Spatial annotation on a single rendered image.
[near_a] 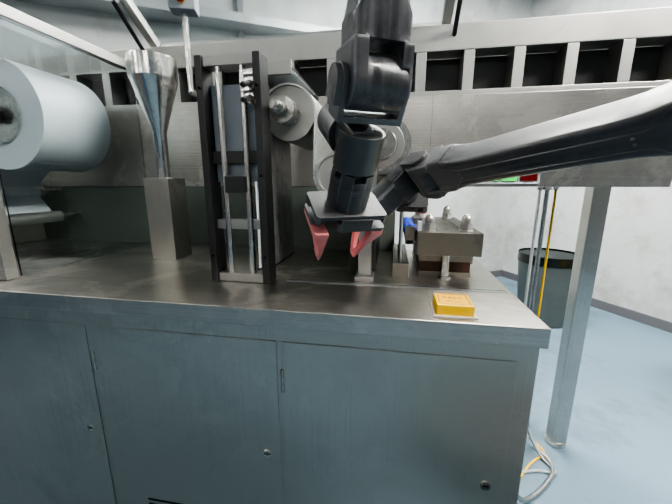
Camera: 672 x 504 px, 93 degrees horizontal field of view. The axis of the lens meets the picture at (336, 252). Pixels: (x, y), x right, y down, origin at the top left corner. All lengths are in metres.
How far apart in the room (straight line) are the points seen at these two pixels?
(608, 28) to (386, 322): 1.14
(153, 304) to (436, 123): 1.01
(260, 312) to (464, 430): 0.49
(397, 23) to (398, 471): 0.83
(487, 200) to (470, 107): 3.00
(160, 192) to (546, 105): 1.27
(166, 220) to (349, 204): 0.86
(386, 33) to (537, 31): 1.01
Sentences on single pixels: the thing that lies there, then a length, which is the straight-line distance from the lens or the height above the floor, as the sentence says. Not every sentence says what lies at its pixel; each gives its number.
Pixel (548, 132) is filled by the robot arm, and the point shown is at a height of 1.21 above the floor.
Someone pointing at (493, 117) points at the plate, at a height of 1.37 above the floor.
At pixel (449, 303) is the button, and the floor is 0.92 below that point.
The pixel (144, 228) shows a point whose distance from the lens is 1.55.
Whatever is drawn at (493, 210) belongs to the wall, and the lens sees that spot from 4.28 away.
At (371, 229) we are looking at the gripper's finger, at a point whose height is 1.09.
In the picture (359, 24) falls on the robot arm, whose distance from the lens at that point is 0.38.
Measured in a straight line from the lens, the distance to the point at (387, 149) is 0.86.
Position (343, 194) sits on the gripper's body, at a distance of 0.42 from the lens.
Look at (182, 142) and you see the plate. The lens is 1.47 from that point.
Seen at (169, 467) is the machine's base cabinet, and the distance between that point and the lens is 1.10.
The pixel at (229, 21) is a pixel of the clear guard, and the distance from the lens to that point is 1.43.
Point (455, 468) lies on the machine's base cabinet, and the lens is 0.87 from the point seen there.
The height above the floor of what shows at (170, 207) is 1.08.
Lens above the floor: 1.15
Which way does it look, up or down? 12 degrees down
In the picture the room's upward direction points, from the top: straight up
